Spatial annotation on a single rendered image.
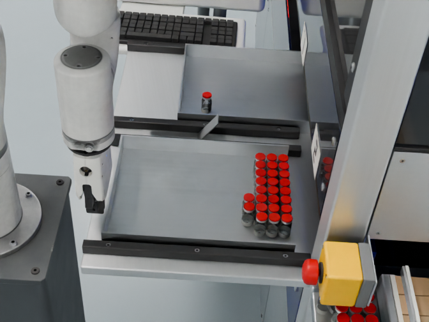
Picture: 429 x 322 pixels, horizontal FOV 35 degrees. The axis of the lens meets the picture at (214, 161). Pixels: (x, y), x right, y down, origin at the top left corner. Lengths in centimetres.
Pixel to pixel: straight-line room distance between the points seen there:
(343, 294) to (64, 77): 53
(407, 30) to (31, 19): 280
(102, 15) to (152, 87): 63
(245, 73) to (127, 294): 93
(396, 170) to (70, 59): 50
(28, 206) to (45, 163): 136
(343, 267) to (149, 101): 67
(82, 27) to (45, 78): 215
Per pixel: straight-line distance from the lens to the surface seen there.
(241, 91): 157
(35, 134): 282
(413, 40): 88
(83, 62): 103
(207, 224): 127
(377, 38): 87
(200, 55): 167
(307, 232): 129
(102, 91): 104
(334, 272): 104
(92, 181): 114
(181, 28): 187
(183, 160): 139
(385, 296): 116
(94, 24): 96
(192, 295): 226
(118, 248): 121
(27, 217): 132
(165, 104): 153
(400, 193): 105
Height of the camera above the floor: 184
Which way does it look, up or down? 43 degrees down
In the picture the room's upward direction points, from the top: 4 degrees clockwise
